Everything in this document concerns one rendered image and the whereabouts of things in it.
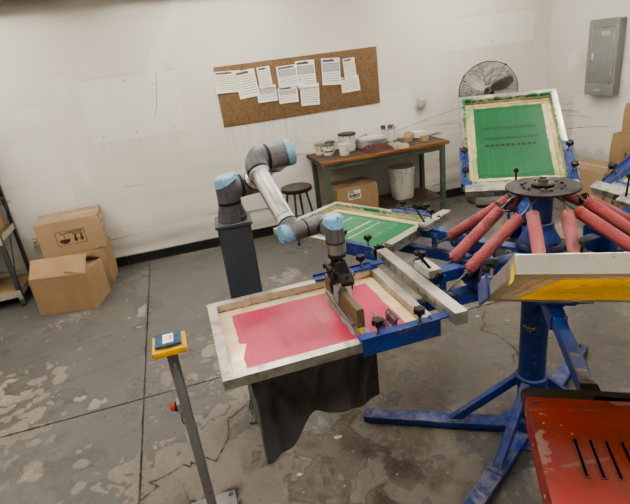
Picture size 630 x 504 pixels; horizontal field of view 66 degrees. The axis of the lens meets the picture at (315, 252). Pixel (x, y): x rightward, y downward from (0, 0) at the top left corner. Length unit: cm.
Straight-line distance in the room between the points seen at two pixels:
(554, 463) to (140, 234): 504
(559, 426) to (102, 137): 496
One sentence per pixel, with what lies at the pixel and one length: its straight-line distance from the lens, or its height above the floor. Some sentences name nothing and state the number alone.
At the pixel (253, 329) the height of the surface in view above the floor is 95.
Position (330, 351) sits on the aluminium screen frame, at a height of 99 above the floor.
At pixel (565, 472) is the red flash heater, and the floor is 110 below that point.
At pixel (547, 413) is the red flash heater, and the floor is 110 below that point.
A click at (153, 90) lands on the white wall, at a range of 545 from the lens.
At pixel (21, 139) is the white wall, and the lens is 565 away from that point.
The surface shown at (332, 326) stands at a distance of 190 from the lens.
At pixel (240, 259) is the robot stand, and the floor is 101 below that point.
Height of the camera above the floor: 193
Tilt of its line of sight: 22 degrees down
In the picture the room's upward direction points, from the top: 7 degrees counter-clockwise
